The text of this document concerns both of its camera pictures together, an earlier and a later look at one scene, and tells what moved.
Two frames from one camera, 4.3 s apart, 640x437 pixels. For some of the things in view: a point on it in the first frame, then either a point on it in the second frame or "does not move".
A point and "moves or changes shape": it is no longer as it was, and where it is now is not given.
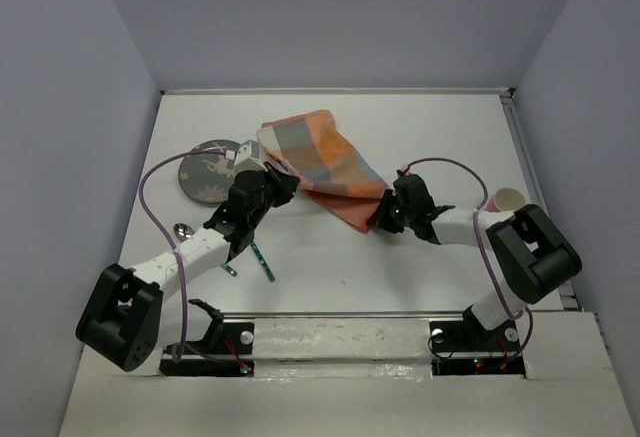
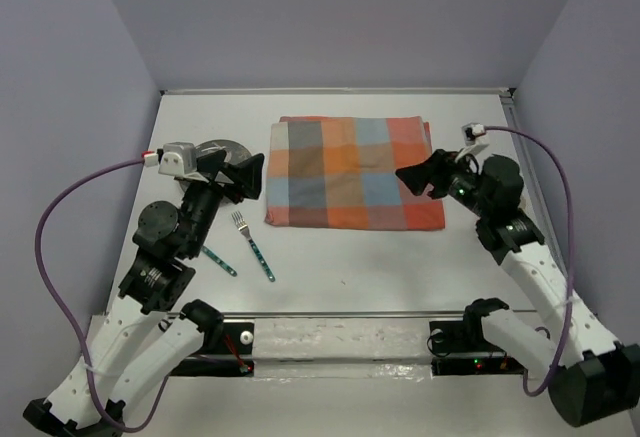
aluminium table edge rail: [343, 92] does not move
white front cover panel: [360, 377] does not move
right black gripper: [380, 217] to [433, 171]
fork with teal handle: [263, 260] does not move
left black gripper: [284, 184] to [247, 175]
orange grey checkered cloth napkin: [315, 149] moves or changes shape
